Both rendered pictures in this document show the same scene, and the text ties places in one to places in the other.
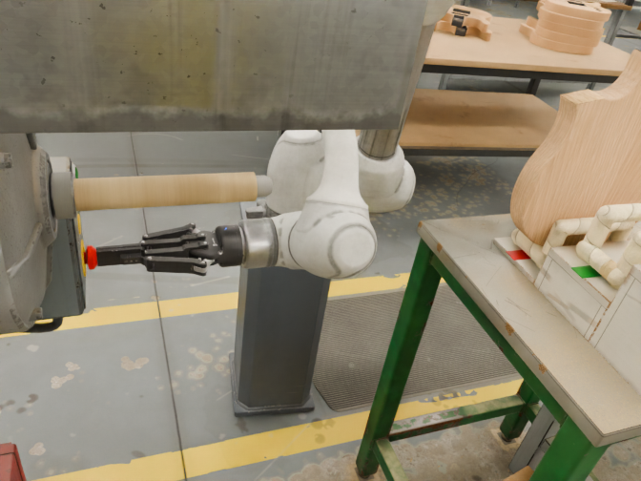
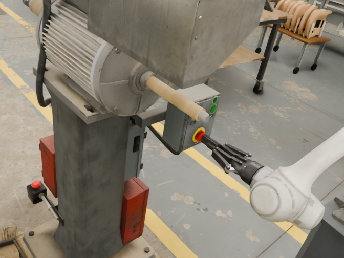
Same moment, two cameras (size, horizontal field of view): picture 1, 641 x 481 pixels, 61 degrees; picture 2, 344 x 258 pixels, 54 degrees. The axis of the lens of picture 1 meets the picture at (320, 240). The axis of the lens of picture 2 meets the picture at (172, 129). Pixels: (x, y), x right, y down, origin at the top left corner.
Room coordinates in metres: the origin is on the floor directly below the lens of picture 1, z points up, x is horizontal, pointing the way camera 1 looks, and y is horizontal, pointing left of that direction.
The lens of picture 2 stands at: (0.22, -0.50, 1.63)
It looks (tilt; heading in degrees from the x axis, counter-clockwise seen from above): 33 degrees down; 67
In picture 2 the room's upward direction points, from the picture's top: 10 degrees clockwise
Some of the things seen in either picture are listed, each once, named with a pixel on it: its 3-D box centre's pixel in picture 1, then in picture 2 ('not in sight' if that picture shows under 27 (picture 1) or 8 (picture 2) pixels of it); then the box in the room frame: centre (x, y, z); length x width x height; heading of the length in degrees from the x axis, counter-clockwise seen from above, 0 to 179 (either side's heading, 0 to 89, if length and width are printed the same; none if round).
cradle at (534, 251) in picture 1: (530, 246); not in sight; (0.98, -0.43, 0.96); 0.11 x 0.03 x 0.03; 25
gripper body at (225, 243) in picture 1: (214, 246); (245, 168); (0.78, 0.18, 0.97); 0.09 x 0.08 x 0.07; 115
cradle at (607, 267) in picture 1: (600, 261); not in sight; (0.83, -0.50, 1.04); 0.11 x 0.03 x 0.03; 25
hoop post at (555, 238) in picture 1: (551, 247); not in sight; (0.95, -0.46, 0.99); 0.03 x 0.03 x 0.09
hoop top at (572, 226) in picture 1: (594, 224); not in sight; (0.98, -0.54, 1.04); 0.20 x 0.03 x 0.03; 114
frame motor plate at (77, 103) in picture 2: not in sight; (91, 84); (0.33, 0.51, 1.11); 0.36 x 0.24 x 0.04; 115
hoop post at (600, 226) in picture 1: (595, 236); not in sight; (0.87, -0.49, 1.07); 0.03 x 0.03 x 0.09
